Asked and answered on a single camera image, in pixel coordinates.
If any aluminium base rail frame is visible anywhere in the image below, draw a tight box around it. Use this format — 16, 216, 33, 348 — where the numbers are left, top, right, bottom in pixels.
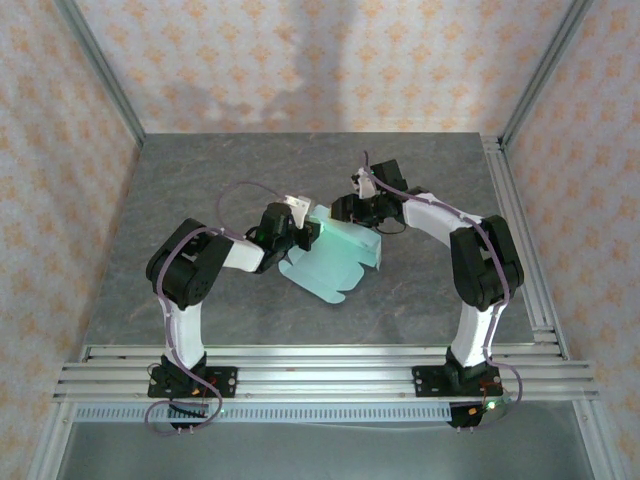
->
52, 342, 599, 404

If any aluminium side rail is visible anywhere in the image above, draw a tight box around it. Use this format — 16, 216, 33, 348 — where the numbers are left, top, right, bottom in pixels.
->
482, 134, 569, 361

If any grey slotted cable duct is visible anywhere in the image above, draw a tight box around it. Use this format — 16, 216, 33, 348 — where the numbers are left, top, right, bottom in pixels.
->
74, 403, 454, 424

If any aluminium corner post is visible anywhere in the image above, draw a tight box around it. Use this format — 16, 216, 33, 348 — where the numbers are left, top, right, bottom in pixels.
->
54, 0, 147, 146
499, 0, 594, 146

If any mint green paper box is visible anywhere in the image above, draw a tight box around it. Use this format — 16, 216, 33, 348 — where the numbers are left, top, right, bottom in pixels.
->
277, 204, 384, 305

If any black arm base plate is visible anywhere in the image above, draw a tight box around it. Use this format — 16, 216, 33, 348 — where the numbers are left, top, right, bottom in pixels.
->
412, 364, 504, 399
147, 366, 239, 400

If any aluminium frame leg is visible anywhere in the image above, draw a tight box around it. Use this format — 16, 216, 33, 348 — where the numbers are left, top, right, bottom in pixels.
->
29, 402, 76, 480
572, 402, 624, 480

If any black base connector board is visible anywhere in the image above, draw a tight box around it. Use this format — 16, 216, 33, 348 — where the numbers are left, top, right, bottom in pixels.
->
447, 397, 514, 432

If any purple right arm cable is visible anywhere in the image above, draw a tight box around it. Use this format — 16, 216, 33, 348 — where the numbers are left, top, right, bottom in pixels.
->
362, 151, 525, 437

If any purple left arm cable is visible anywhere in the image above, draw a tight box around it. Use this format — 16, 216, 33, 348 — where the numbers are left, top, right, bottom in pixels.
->
143, 180, 289, 437

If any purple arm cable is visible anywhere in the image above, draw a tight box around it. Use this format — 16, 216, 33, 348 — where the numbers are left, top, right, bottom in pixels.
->
362, 151, 525, 437
143, 180, 289, 437

